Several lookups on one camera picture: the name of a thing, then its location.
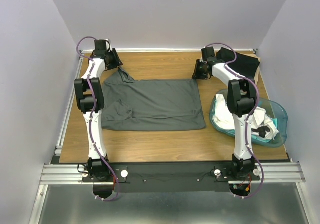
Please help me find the grey t-shirt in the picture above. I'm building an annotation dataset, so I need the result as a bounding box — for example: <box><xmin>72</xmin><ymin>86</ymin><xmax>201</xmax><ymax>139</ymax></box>
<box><xmin>101</xmin><ymin>67</ymin><xmax>206</xmax><ymax>132</ymax></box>

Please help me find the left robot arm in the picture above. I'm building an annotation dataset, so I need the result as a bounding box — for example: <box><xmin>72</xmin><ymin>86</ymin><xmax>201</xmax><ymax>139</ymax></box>
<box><xmin>74</xmin><ymin>36</ymin><xmax>123</xmax><ymax>182</ymax></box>

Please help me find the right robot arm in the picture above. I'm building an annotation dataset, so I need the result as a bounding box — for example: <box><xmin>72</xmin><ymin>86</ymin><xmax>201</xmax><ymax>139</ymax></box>
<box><xmin>192</xmin><ymin>44</ymin><xmax>260</xmax><ymax>180</ymax></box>

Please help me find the folded black t-shirt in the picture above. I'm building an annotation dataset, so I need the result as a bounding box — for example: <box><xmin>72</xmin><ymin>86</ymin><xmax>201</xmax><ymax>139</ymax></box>
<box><xmin>216</xmin><ymin>47</ymin><xmax>260</xmax><ymax>79</ymax></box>

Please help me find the white t-shirt in basket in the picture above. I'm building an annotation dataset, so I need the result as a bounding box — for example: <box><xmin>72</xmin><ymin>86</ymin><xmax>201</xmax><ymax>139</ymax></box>
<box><xmin>209</xmin><ymin>93</ymin><xmax>279</xmax><ymax>146</ymax></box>

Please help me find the teal plastic basket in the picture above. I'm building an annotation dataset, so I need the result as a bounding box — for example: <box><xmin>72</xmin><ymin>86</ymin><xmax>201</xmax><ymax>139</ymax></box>
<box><xmin>216</xmin><ymin>89</ymin><xmax>288</xmax><ymax>148</ymax></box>

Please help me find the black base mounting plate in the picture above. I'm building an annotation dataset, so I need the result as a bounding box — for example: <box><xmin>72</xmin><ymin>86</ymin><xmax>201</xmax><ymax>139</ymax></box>
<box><xmin>82</xmin><ymin>161</ymin><xmax>261</xmax><ymax>197</ymax></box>

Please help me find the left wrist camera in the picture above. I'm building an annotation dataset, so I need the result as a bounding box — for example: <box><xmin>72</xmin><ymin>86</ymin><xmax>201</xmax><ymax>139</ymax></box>
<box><xmin>105</xmin><ymin>39</ymin><xmax>112</xmax><ymax>52</ymax></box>

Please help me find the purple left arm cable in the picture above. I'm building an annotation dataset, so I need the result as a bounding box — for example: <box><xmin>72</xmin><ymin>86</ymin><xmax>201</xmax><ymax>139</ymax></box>
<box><xmin>76</xmin><ymin>36</ymin><xmax>121</xmax><ymax>202</ymax></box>

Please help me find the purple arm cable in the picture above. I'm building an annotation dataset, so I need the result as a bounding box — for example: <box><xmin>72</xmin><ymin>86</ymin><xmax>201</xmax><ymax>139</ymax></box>
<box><xmin>76</xmin><ymin>36</ymin><xmax>121</xmax><ymax>202</ymax></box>
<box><xmin>204</xmin><ymin>42</ymin><xmax>265</xmax><ymax>200</ymax></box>

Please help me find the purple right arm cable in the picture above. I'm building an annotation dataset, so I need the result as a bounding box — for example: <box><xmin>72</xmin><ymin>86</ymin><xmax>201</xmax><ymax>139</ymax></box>
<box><xmin>204</xmin><ymin>42</ymin><xmax>265</xmax><ymax>200</ymax></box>

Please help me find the aluminium rail frame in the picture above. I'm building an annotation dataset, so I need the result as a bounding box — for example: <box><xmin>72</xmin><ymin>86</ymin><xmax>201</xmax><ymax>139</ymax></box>
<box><xmin>28</xmin><ymin>161</ymin><xmax>310</xmax><ymax>224</ymax></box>

